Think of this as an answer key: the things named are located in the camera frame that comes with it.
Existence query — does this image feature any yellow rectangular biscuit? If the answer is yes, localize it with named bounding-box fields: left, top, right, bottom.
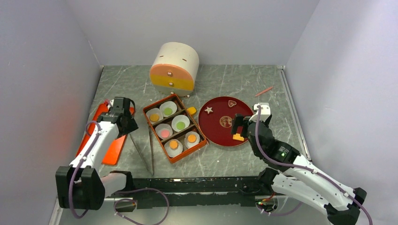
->
left=232, top=133, right=245, bottom=142

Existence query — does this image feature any dark red round plate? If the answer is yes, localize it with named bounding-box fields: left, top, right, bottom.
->
left=198, top=96, right=253, bottom=147

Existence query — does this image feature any round orange waffle cookie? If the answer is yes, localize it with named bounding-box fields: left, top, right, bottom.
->
left=149, top=113, right=160, bottom=123

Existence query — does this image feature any green round cookie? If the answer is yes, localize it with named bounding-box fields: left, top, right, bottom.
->
left=163, top=107, right=173, bottom=116
left=176, top=121, right=185, bottom=130

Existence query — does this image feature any pink round cookie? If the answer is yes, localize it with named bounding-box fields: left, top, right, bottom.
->
left=160, top=129, right=170, bottom=139

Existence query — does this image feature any orange chip cookie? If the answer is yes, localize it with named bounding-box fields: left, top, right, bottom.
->
left=187, top=134, right=197, bottom=143

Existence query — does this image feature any orange swirl cookie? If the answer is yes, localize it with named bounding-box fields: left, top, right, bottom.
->
left=169, top=140, right=179, bottom=150

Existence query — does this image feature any orange cookie box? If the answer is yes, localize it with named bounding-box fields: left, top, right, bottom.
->
left=143, top=94, right=207, bottom=164

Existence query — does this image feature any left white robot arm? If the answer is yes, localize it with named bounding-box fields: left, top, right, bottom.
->
left=55, top=97, right=138, bottom=211

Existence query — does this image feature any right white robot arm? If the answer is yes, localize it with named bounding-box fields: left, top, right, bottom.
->
left=232, top=111, right=373, bottom=225

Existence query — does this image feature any brown heart cookie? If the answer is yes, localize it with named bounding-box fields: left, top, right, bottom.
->
left=228, top=100, right=237, bottom=108

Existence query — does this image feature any white paper cup top-left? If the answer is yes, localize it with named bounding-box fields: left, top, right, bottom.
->
left=145, top=108, right=163, bottom=124

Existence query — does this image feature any orange pen far right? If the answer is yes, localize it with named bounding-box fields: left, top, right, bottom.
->
left=255, top=86, right=273, bottom=97

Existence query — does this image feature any white paper cup top-right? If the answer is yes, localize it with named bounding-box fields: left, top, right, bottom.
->
left=159, top=101, right=178, bottom=117

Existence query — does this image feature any yellow sponge cube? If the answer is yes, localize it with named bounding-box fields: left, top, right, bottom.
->
left=187, top=106, right=197, bottom=116

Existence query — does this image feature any white paper cup bottom-right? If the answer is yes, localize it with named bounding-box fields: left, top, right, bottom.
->
left=184, top=131, right=200, bottom=149

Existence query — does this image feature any white paper cup middle-right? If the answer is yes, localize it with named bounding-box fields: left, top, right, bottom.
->
left=171, top=115, right=190, bottom=132

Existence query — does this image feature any white paper cup bottom-left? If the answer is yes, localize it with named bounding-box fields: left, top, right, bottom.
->
left=165, top=139, right=184, bottom=158

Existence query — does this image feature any round mini drawer cabinet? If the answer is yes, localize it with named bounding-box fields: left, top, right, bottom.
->
left=149, top=42, right=199, bottom=97

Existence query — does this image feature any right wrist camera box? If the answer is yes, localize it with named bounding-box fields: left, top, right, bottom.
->
left=252, top=103, right=271, bottom=121

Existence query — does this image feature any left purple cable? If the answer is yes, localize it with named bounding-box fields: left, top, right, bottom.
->
left=68, top=99, right=170, bottom=225

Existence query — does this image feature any purple cable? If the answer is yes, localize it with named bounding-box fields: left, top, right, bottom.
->
left=68, top=99, right=170, bottom=225
left=255, top=105, right=374, bottom=225

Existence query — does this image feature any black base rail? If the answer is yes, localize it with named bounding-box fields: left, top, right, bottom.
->
left=111, top=176, right=273, bottom=209

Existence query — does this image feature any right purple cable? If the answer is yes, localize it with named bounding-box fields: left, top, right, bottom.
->
left=255, top=105, right=374, bottom=225

